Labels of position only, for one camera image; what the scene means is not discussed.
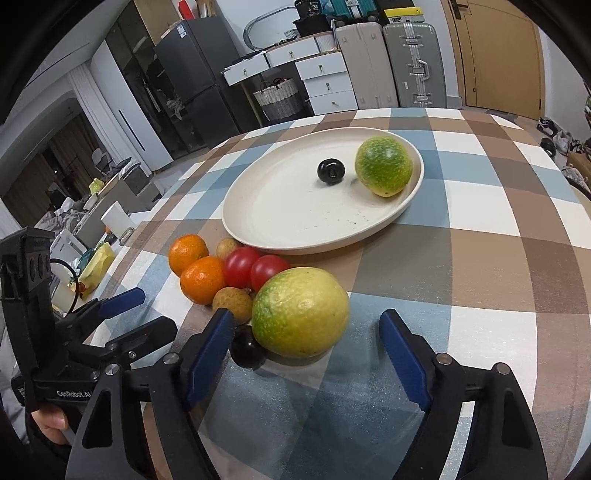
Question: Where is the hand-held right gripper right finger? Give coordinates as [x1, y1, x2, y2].
[379, 308, 550, 480]

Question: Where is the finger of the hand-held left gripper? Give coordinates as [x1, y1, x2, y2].
[55, 287, 147, 343]
[69, 316, 179, 371]

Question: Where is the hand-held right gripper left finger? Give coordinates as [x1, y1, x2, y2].
[66, 307, 236, 480]

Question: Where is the dark purple plum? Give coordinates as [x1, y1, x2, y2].
[229, 324, 269, 370]

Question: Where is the brown longan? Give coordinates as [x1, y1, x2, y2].
[212, 286, 254, 325]
[216, 237, 243, 260]

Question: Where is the orange mandarin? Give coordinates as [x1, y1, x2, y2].
[180, 256, 227, 305]
[168, 234, 210, 278]

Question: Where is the red tomato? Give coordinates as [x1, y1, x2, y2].
[250, 255, 291, 292]
[224, 246, 262, 289]

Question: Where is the yellow-green passion fruit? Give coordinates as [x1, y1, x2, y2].
[252, 267, 350, 358]

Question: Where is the cream oval plate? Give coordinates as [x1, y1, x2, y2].
[222, 127, 424, 256]

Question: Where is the person's left hand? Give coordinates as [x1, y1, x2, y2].
[28, 406, 75, 446]

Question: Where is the yellow bag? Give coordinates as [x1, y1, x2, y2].
[79, 244, 116, 297]

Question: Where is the white cylinder bin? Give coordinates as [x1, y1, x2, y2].
[100, 203, 136, 237]

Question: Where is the checkered tablecloth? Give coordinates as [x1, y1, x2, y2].
[88, 107, 591, 480]

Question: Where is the green round passion fruit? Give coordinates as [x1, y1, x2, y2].
[355, 137, 414, 198]

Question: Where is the small black plum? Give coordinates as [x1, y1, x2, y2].
[317, 158, 345, 186]

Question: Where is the dark grey refrigerator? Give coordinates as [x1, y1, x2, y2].
[154, 19, 259, 151]

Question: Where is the black glass cabinet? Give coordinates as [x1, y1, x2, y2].
[104, 0, 185, 162]

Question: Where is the woven laundry basket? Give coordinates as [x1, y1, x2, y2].
[253, 78, 305, 123]

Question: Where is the pile of shoes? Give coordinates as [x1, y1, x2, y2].
[537, 115, 591, 188]

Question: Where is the white drawer desk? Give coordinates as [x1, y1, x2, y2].
[223, 36, 358, 116]

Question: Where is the silver suitcase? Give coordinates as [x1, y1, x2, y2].
[382, 21, 448, 109]

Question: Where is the beige suitcase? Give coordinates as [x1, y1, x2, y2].
[335, 21, 399, 110]

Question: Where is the wooden door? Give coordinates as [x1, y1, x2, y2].
[441, 0, 546, 109]

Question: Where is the black storage box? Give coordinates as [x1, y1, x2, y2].
[294, 0, 334, 38]

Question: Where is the teal suitcase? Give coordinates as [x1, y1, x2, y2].
[323, 0, 379, 20]

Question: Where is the silver hoop frame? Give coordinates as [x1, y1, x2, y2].
[244, 13, 296, 51]

